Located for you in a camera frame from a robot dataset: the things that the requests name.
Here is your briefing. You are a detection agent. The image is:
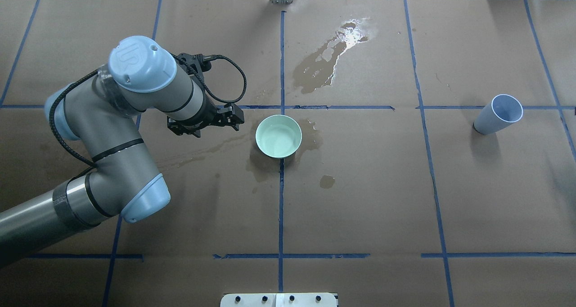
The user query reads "brown paper table cover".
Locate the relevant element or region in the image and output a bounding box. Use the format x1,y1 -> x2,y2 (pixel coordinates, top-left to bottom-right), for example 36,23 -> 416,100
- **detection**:
1,0 -> 575,307

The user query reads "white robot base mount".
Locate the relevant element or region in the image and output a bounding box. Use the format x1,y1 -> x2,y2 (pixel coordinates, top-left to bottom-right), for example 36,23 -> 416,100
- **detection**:
220,292 -> 339,307

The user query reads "light green bowl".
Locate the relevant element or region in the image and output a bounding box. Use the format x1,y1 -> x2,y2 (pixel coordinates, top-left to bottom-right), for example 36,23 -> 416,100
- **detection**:
255,114 -> 303,159

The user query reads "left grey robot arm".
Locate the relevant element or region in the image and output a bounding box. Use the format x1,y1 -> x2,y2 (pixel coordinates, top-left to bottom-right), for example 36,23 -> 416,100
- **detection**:
1,36 -> 245,267

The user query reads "light blue plastic cup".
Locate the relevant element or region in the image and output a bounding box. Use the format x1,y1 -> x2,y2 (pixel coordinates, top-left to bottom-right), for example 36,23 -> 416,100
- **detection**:
472,94 -> 524,135

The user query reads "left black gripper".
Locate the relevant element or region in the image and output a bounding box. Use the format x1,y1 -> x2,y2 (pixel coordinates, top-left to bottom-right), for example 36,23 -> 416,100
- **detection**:
167,53 -> 245,138

